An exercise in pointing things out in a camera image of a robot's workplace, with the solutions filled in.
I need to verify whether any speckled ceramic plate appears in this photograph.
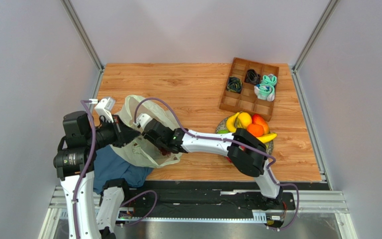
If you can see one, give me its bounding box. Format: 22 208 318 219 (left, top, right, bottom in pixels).
215 117 274 154

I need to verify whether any fake purple grape bunch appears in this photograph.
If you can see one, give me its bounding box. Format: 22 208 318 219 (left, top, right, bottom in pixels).
160 148 171 157

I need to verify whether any fake yellow banana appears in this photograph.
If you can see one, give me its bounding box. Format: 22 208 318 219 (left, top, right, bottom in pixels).
226 112 278 143

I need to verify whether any blue cloth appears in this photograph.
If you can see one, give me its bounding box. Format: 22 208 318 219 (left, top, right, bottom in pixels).
93 146 153 194

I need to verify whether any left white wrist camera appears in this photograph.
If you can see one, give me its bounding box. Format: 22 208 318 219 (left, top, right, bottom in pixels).
89 97 116 123

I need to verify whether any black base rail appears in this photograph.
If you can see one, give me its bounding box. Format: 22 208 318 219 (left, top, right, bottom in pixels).
121 181 299 227

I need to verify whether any fake red dragon fruit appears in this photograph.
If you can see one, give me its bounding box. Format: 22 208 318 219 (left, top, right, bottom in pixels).
226 146 245 163

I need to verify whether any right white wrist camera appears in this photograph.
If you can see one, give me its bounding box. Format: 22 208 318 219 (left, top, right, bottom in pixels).
133 113 153 129

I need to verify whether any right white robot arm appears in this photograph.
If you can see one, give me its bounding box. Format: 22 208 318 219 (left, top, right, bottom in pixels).
136 114 283 205

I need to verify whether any dark blue striped sock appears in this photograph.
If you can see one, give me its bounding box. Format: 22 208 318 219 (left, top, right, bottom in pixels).
226 76 243 94

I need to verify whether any fake green watermelon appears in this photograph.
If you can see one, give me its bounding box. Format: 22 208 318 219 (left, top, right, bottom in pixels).
217 129 229 134

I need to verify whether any fake yellow lemon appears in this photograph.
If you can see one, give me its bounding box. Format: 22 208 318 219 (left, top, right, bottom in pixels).
236 112 252 129

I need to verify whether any fake orange fruit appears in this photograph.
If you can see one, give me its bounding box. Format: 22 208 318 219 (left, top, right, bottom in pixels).
246 123 265 137

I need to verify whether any translucent yellowish plastic bag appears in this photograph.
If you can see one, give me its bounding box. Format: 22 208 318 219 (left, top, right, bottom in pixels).
112 95 182 168

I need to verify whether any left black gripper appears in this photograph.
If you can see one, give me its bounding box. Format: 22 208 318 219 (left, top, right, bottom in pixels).
86 114 140 149

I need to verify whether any black rolled sock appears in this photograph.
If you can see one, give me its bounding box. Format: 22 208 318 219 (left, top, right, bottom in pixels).
244 69 261 85

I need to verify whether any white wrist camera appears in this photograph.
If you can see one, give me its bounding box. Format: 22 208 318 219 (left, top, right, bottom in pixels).
133 113 153 129
89 97 116 123

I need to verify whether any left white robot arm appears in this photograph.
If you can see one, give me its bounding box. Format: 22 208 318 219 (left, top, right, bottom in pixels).
53 111 140 239

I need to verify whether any white teal rolled sock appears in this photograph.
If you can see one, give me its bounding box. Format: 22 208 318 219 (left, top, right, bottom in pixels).
254 84 276 102

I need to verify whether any fake orange mango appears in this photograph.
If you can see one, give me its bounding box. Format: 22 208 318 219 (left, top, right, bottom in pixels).
252 114 270 134

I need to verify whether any mint green rolled sock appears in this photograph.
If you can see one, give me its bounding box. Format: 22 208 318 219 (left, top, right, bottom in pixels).
261 74 278 87

